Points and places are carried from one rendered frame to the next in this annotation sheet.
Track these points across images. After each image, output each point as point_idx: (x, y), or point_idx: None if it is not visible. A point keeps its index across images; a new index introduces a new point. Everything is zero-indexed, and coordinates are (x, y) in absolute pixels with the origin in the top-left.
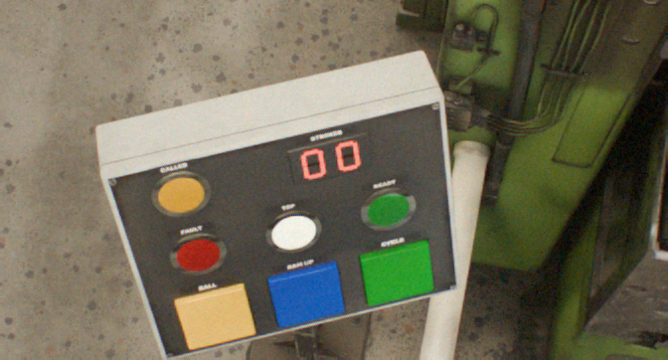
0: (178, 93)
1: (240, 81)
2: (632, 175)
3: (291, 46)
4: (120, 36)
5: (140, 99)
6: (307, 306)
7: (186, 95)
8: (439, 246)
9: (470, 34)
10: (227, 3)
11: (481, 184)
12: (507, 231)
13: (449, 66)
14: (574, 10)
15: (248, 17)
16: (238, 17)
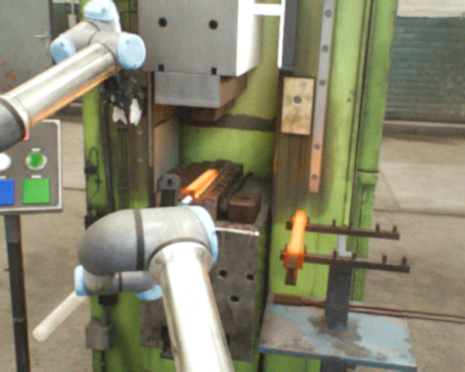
0: (12, 359)
1: (41, 356)
2: None
3: (68, 347)
4: None
5: None
6: None
7: (15, 359)
8: (53, 183)
9: (89, 163)
10: None
11: None
12: (130, 362)
13: (87, 197)
14: (118, 140)
15: (53, 339)
16: (49, 339)
